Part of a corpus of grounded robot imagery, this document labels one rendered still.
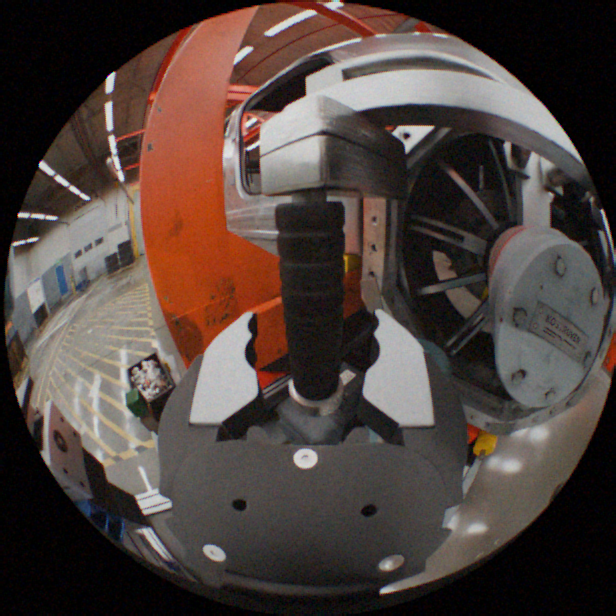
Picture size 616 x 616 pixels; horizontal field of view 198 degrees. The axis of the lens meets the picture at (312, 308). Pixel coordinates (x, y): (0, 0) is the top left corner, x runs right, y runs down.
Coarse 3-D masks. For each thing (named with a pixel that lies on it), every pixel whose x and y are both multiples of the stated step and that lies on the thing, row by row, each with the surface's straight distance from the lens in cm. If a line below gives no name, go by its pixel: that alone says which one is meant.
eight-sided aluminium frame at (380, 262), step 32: (416, 128) 32; (448, 128) 36; (416, 160) 35; (384, 224) 31; (384, 256) 32; (608, 256) 45; (384, 288) 35; (608, 288) 46; (608, 320) 43; (480, 416) 42; (512, 416) 44; (544, 416) 45
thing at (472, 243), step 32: (448, 160) 47; (480, 160) 57; (416, 192) 42; (512, 192) 41; (576, 192) 46; (416, 224) 41; (448, 224) 39; (512, 224) 39; (576, 224) 53; (416, 256) 48; (480, 256) 39; (416, 288) 43; (448, 288) 41; (416, 320) 43; (448, 320) 55; (480, 320) 42; (448, 352) 46; (480, 352) 55; (480, 384) 47
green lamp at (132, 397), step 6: (132, 390) 43; (138, 390) 43; (126, 396) 43; (132, 396) 42; (138, 396) 41; (126, 402) 42; (132, 402) 41; (138, 402) 41; (144, 402) 43; (132, 408) 42; (138, 408) 42; (144, 408) 42; (138, 414) 43; (144, 414) 43
